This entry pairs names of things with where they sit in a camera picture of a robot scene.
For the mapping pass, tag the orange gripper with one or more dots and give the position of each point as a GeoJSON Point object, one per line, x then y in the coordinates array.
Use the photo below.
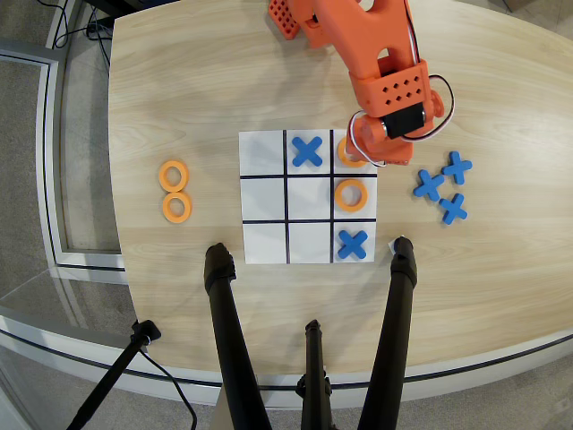
{"type": "Point", "coordinates": [396, 158]}

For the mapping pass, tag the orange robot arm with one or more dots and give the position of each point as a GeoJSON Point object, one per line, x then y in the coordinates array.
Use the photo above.
{"type": "Point", "coordinates": [358, 31]}

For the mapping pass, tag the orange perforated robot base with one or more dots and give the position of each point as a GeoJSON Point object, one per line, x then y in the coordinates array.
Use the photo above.
{"type": "Point", "coordinates": [282, 18]}

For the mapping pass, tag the blue foam cross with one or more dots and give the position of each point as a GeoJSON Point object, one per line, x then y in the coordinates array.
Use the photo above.
{"type": "Point", "coordinates": [353, 245]}
{"type": "Point", "coordinates": [307, 152]}
{"type": "Point", "coordinates": [429, 185]}
{"type": "Point", "coordinates": [456, 168]}
{"type": "Point", "coordinates": [453, 209]}

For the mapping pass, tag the small white tag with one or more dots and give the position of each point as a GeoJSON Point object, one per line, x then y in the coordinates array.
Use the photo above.
{"type": "Point", "coordinates": [390, 245]}

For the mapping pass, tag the white tic-tac-toe board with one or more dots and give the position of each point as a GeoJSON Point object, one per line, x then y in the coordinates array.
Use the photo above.
{"type": "Point", "coordinates": [309, 201]}

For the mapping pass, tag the thick black tripod leg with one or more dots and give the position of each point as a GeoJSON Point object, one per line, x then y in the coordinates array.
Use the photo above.
{"type": "Point", "coordinates": [228, 322]}
{"type": "Point", "coordinates": [394, 322]}

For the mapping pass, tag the thin black tripod leg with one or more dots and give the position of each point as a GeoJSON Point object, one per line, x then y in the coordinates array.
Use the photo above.
{"type": "Point", "coordinates": [314, 358]}

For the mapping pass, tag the dark furniture base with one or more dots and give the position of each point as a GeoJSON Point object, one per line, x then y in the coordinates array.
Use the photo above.
{"type": "Point", "coordinates": [116, 3]}

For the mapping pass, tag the thin black stand pole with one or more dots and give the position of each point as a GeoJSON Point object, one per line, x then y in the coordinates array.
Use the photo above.
{"type": "Point", "coordinates": [112, 376]}

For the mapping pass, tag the grey metal partition frame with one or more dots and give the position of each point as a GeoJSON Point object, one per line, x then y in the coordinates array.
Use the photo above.
{"type": "Point", "coordinates": [48, 157]}

